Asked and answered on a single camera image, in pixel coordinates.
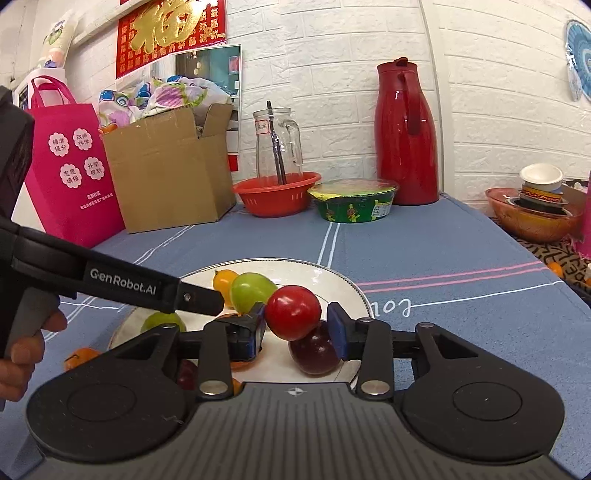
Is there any stack of patterned bowls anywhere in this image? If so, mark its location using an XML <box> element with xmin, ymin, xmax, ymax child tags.
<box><xmin>507</xmin><ymin>182</ymin><xmax>574</xmax><ymax>216</ymax></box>

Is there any orange glass bowl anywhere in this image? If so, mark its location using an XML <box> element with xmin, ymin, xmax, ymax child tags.
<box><xmin>485</xmin><ymin>186</ymin><xmax>584</xmax><ymax>244</ymax></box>

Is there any green instant noodle bowl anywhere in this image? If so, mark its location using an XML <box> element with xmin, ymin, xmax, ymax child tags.
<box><xmin>307</xmin><ymin>179</ymin><xmax>400</xmax><ymax>224</ymax></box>

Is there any red thermos jug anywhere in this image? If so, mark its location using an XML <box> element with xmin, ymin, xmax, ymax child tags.
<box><xmin>374</xmin><ymin>57</ymin><xmax>440</xmax><ymax>206</ymax></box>

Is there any green apple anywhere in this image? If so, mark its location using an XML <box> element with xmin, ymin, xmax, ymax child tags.
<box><xmin>141</xmin><ymin>311</ymin><xmax>187</xmax><ymax>334</ymax></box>
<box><xmin>230</xmin><ymin>272</ymin><xmax>279</xmax><ymax>315</ymax></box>

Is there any white ceramic plate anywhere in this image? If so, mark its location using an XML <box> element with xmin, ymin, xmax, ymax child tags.
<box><xmin>107</xmin><ymin>258</ymin><xmax>371</xmax><ymax>394</ymax></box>

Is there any red plastic basket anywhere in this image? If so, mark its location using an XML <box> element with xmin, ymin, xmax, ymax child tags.
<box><xmin>232</xmin><ymin>172</ymin><xmax>322</xmax><ymax>218</ymax></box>

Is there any floral printed cloth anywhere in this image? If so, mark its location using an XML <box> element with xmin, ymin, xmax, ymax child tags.
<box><xmin>98</xmin><ymin>76</ymin><xmax>233</xmax><ymax>136</ymax></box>

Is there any sleeve of paper cups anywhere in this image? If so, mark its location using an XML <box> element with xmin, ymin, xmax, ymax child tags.
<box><xmin>41</xmin><ymin>10</ymin><xmax>78</xmax><ymax>71</ymax></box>

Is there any brown cardboard box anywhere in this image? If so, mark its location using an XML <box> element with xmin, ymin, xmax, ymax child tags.
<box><xmin>100</xmin><ymin>102</ymin><xmax>238</xmax><ymax>234</ymax></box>

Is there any glass jug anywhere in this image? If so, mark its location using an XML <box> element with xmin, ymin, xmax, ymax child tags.
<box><xmin>252</xmin><ymin>107</ymin><xmax>304</xmax><ymax>185</ymax></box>

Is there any wall calendar picture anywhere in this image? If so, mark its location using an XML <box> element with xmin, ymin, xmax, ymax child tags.
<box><xmin>172</xmin><ymin>44</ymin><xmax>243</xmax><ymax>172</ymax></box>

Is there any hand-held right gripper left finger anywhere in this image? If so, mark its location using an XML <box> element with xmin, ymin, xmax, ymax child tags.
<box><xmin>108</xmin><ymin>302</ymin><xmax>267</xmax><ymax>400</ymax></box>

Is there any blue striped tablecloth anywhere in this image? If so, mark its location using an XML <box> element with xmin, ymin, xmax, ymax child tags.
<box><xmin>0</xmin><ymin>193</ymin><xmax>591</xmax><ymax>476</ymax></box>

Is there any dark red plum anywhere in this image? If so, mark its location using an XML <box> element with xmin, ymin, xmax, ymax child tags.
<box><xmin>177</xmin><ymin>359</ymin><xmax>199</xmax><ymax>391</ymax></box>
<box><xmin>288</xmin><ymin>322</ymin><xmax>345</xmax><ymax>377</ymax></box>

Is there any tan carton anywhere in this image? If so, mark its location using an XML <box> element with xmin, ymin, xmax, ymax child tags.
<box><xmin>560</xmin><ymin>181</ymin><xmax>590</xmax><ymax>209</ymax></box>

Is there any yellow-orange tangerine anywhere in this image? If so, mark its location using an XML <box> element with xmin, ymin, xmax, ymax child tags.
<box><xmin>212</xmin><ymin>270</ymin><xmax>240</xmax><ymax>302</ymax></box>

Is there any metal spoon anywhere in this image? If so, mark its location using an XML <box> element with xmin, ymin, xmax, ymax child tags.
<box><xmin>266</xmin><ymin>102</ymin><xmax>287</xmax><ymax>185</ymax></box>

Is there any brown patterned cloth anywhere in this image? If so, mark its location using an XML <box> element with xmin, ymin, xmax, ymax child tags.
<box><xmin>490</xmin><ymin>216</ymin><xmax>591</xmax><ymax>303</ymax></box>

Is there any pink tote bag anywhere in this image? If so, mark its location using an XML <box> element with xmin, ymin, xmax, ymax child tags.
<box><xmin>23</xmin><ymin>76</ymin><xmax>127</xmax><ymax>248</ymax></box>

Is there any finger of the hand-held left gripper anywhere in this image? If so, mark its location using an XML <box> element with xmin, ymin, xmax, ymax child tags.
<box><xmin>178</xmin><ymin>279</ymin><xmax>225</xmax><ymax>317</ymax></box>

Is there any red wall poster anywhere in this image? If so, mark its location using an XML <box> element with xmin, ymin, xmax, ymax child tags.
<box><xmin>115</xmin><ymin>0</ymin><xmax>228</xmax><ymax>79</ymax></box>

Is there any blue round wall decoration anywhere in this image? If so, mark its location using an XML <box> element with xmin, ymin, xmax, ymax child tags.
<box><xmin>564</xmin><ymin>19</ymin><xmax>591</xmax><ymax>103</ymax></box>

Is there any pink bottle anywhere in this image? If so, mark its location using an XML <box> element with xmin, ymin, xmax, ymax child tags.
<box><xmin>574</xmin><ymin>170</ymin><xmax>591</xmax><ymax>260</ymax></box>

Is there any person's left hand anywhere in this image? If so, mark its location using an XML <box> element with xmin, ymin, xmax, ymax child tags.
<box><xmin>0</xmin><ymin>310</ymin><xmax>68</xmax><ymax>404</ymax></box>

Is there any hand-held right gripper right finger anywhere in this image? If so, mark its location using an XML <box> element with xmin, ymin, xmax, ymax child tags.
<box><xmin>327</xmin><ymin>302</ymin><xmax>481</xmax><ymax>400</ymax></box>

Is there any red apple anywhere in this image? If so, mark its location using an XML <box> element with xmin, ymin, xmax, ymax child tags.
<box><xmin>264</xmin><ymin>285</ymin><xmax>322</xmax><ymax>342</ymax></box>

